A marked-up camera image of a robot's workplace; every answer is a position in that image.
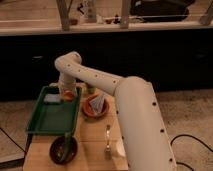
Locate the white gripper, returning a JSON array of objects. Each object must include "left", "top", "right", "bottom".
[{"left": 58, "top": 74, "right": 77, "bottom": 94}]

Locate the orange red apple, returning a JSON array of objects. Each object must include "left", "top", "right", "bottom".
[{"left": 62, "top": 92, "right": 75, "bottom": 102}]

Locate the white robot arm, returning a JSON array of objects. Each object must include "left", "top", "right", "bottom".
[{"left": 55, "top": 52, "right": 177, "bottom": 171}]

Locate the green plastic tray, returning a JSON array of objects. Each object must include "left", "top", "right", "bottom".
[{"left": 26, "top": 86, "right": 82, "bottom": 136}]

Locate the grey blue sponge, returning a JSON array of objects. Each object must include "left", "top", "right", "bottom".
[{"left": 44, "top": 94, "right": 61, "bottom": 104}]

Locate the green small cup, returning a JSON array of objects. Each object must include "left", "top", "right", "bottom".
[{"left": 86, "top": 85, "right": 95, "bottom": 94}]

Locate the grey folded cloth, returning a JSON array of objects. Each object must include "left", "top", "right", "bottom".
[{"left": 89, "top": 95, "right": 104, "bottom": 116}]

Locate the orange clay bowl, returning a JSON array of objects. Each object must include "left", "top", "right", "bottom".
[{"left": 82, "top": 95, "right": 110, "bottom": 118}]

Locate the dark brown bowl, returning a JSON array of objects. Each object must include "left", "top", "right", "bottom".
[{"left": 49, "top": 136, "right": 78, "bottom": 165}]

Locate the silver fork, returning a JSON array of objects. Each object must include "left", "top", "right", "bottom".
[{"left": 105, "top": 125, "right": 111, "bottom": 160}]

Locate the white plastic cup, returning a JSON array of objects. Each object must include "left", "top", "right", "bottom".
[{"left": 116, "top": 140, "right": 125, "bottom": 157}]

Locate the green handled utensil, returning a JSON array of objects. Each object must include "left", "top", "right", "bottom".
[{"left": 60, "top": 133, "right": 71, "bottom": 163}]

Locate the black cable on floor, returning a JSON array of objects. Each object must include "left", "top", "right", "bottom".
[{"left": 170, "top": 133, "right": 213, "bottom": 171}]

